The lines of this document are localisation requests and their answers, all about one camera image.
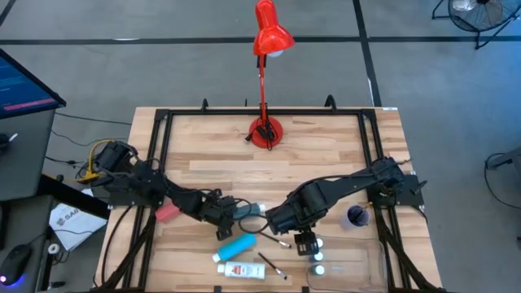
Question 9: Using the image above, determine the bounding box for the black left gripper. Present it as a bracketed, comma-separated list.
[199, 189, 240, 243]

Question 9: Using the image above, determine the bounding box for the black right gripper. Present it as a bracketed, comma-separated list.
[266, 203, 321, 257]

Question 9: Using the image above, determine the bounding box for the large dark grey paint bottle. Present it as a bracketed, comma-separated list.
[234, 202, 266, 221]

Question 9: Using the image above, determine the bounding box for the large red paint bottle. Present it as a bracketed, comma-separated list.
[155, 202, 181, 224]

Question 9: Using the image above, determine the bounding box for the large light blue paint bottle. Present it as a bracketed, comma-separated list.
[211, 230, 258, 264]

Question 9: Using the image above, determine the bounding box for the purple plastic cup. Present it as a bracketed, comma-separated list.
[345, 203, 372, 229]

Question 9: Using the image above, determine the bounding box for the white bottle red label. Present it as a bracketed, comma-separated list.
[216, 260, 266, 281]

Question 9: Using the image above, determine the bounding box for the clear plastic bin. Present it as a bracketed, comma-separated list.
[305, 234, 388, 292]

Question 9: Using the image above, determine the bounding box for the black side table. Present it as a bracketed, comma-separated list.
[0, 173, 111, 293]

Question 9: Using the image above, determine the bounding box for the white printed paper sheet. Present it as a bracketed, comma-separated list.
[48, 202, 108, 251]

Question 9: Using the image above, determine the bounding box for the red desk lamp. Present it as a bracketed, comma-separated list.
[245, 0, 296, 151]

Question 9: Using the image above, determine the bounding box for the grey desk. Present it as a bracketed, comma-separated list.
[0, 108, 57, 203]

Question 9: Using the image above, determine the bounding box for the black computer mouse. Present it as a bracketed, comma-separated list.
[0, 243, 33, 286]

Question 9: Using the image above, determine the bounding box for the grey equipment leg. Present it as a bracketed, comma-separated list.
[484, 146, 521, 172]

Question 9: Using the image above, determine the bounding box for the computer monitor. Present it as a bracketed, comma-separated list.
[0, 48, 67, 120]

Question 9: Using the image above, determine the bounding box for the black floor fan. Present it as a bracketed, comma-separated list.
[431, 0, 521, 50]

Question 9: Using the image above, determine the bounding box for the black aluminium table frame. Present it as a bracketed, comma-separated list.
[91, 94, 449, 293]

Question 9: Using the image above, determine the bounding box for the yellow cable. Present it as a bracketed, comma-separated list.
[76, 139, 117, 183]

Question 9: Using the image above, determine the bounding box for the black floor cable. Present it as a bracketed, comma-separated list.
[55, 112, 134, 127]

